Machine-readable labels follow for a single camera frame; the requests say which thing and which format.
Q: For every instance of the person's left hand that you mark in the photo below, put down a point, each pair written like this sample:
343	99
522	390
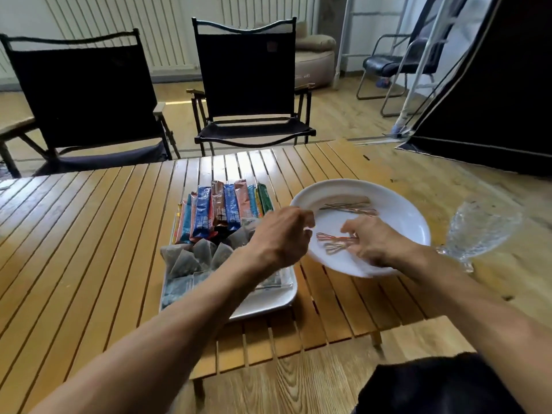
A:
280	239

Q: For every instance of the black fabric backdrop panel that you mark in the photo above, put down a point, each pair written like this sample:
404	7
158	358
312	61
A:
496	90

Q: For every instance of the cluster of pyramid tea bags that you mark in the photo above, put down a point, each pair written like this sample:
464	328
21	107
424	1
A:
185	263

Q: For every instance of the person's right hand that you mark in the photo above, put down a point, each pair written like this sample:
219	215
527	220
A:
381	245

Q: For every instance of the grey rectangular tray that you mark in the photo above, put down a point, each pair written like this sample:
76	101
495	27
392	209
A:
267	303

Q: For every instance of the white round bowl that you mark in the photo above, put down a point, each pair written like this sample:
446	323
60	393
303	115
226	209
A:
401	219

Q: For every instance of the white metal frame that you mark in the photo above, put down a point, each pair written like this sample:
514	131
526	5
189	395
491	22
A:
338	47

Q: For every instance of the black office chair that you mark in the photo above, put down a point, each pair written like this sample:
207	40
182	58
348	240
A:
379	64

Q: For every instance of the beige inflatable sofa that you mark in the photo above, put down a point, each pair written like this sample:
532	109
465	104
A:
315	64

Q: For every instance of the pile of grey sachets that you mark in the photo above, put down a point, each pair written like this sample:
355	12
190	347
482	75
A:
177	286

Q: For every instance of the white wall radiator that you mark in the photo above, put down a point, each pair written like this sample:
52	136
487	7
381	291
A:
129	30
258	8

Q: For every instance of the clear patterned glass cup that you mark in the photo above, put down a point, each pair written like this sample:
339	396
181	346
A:
483	232

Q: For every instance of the black folding chair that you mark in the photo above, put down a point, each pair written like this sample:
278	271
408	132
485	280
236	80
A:
250	73
86	94

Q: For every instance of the person's right forearm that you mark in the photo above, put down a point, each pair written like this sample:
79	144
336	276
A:
474	306

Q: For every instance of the small blue bundle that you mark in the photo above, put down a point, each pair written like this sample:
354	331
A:
383	83

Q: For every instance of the row of colourful stick packets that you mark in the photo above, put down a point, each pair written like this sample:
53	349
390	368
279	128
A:
202	215

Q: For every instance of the person's left forearm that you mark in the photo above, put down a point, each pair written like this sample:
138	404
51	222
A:
151	349

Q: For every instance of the person's right leg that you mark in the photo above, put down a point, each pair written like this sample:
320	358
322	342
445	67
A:
431	388

